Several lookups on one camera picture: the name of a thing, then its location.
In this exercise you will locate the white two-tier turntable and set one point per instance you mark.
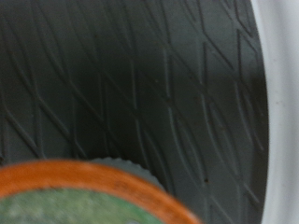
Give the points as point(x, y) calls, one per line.
point(124, 77)

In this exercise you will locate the green lid coffee pod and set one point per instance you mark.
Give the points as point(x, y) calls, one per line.
point(78, 180)

